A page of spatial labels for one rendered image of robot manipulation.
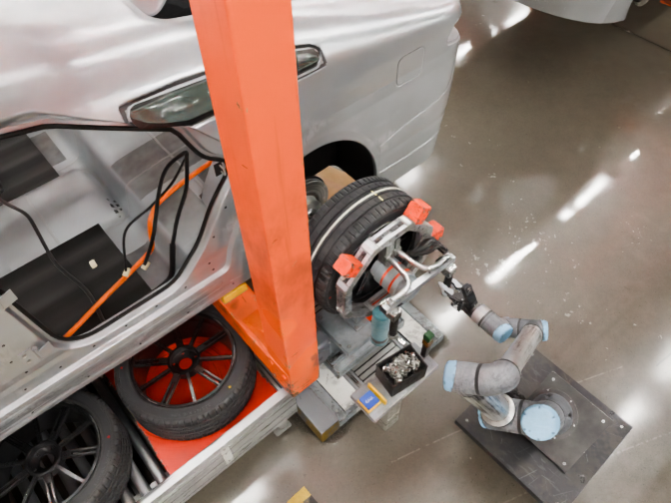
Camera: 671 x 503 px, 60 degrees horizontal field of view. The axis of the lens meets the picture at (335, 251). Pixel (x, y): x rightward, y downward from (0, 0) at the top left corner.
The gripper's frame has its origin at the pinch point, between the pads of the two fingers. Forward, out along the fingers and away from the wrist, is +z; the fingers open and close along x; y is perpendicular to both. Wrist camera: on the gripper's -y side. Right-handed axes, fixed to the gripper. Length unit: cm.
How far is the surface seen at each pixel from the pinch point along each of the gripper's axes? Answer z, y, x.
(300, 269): 12, -61, -70
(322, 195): 75, -4, -10
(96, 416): 64, 33, -153
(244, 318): 51, 13, -78
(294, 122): 12, -124, -68
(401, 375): -13.0, 28.2, -36.8
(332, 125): 64, -57, -12
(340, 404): 9, 75, -55
